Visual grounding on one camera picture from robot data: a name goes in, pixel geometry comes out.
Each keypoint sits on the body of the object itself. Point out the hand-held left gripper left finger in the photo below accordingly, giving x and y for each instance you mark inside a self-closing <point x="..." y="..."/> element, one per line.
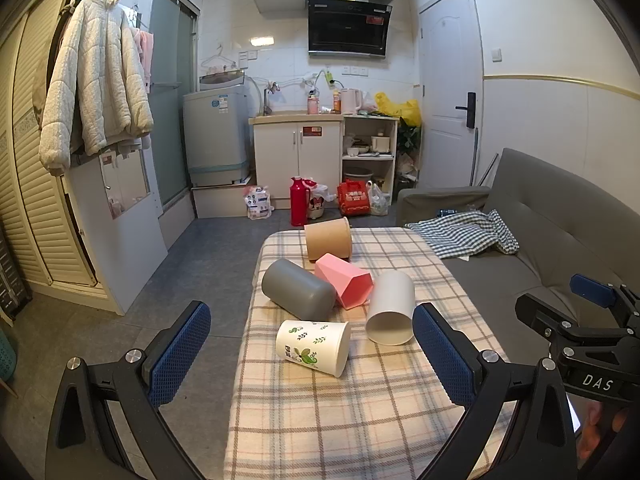
<point x="180" y="355"/>

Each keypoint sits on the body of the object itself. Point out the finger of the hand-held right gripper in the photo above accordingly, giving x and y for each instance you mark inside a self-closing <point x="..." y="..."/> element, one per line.
<point x="542" y="312"/>
<point x="592" y="288"/>

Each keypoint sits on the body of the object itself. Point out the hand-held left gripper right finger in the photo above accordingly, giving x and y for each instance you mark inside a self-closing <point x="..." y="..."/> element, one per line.
<point x="442" y="355"/>

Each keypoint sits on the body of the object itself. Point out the plain white cup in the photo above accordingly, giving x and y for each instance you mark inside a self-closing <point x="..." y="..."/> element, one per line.
<point x="392" y="295"/>

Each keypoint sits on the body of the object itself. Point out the white leaf-print cup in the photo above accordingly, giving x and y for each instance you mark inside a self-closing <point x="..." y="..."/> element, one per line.
<point x="320" y="345"/>

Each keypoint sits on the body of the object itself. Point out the pink hexagonal cup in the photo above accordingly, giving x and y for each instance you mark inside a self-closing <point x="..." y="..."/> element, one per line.
<point x="340" y="275"/>

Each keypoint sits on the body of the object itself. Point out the grey plastic cup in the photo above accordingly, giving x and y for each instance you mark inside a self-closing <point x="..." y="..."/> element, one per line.
<point x="295" y="285"/>

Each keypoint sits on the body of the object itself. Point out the person's right hand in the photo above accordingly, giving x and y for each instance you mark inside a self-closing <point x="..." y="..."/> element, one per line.
<point x="595" y="422"/>

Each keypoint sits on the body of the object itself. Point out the grey sofa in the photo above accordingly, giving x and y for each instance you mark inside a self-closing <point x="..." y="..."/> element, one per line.
<point x="540" y="210"/>

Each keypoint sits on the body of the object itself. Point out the green checked cloth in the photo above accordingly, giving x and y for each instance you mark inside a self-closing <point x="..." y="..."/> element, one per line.
<point x="460" y="235"/>

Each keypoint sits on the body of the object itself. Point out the white board panel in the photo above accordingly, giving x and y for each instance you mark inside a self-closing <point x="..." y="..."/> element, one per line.
<point x="125" y="250"/>

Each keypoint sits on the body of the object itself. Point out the plaid tablecloth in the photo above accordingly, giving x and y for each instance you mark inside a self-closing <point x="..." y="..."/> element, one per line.
<point x="325" y="410"/>

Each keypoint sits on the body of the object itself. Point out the white platform step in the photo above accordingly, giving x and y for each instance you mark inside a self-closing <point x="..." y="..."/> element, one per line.
<point x="220" y="202"/>

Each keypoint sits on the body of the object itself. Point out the white plastic bag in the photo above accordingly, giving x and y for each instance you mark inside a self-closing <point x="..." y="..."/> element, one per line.
<point x="379" y="202"/>

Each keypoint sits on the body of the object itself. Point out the teal basket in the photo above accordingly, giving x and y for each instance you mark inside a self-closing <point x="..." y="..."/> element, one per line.
<point x="7" y="355"/>

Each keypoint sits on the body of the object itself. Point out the red shopping bag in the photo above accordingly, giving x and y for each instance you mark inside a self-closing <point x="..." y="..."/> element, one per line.
<point x="354" y="199"/>

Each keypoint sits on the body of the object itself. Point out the black rack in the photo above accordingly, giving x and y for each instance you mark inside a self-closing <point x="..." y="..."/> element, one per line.
<point x="12" y="280"/>

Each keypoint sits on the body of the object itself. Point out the red thermos flask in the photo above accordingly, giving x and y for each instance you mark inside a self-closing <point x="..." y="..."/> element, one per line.
<point x="299" y="205"/>

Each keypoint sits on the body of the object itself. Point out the cartoon mouse print bag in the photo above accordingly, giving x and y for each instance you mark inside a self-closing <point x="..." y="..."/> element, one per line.
<point x="317" y="202"/>

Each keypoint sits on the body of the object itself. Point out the dark basin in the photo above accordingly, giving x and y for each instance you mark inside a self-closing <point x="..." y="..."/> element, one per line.
<point x="357" y="172"/>

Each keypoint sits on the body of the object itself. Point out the louvred wardrobe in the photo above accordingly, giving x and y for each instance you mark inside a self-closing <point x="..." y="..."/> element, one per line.
<point x="35" y="210"/>

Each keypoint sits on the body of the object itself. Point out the white open shelf unit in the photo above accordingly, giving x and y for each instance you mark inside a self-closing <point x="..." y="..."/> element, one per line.
<point x="367" y="156"/>

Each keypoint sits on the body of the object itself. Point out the white sink cabinet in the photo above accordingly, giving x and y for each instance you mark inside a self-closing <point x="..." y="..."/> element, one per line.
<point x="275" y="160"/>

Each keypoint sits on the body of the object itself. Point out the green plant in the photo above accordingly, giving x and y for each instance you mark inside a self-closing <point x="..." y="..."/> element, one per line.
<point x="409" y="137"/>

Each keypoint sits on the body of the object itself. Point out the grey washing machine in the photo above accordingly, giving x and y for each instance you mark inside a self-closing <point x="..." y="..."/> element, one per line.
<point x="215" y="130"/>

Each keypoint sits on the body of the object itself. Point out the frosted glass door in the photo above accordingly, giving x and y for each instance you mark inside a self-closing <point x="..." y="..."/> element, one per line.
<point x="170" y="110"/>

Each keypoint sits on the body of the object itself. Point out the white door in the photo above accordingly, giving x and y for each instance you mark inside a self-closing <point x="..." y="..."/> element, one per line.
<point x="445" y="85"/>

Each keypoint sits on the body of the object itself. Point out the yellow plastic bag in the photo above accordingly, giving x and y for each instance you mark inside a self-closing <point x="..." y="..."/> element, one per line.
<point x="397" y="107"/>

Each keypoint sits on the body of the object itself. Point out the white electric kettle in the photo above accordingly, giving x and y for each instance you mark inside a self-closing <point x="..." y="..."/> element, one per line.
<point x="351" y="102"/>

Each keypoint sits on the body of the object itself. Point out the metal faucet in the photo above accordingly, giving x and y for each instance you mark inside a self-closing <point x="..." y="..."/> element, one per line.
<point x="267" y="97"/>

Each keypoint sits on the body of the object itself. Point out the orange bottle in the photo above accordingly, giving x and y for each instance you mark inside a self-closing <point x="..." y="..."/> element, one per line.
<point x="337" y="102"/>

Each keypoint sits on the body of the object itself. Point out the pink bottle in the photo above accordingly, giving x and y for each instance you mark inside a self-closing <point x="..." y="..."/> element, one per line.
<point x="313" y="104"/>

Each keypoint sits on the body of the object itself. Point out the white puffer jacket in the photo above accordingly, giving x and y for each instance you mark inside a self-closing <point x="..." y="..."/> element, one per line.
<point x="95" y="85"/>

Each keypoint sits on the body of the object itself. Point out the white clothes hanger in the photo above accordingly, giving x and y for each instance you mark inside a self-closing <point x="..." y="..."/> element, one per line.
<point x="220" y="60"/>

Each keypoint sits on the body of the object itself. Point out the pink garment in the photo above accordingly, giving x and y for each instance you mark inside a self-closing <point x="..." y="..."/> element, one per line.
<point x="146" y="50"/>

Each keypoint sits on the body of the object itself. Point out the black range hood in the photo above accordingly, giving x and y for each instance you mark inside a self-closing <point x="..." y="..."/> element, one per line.
<point x="347" y="30"/>

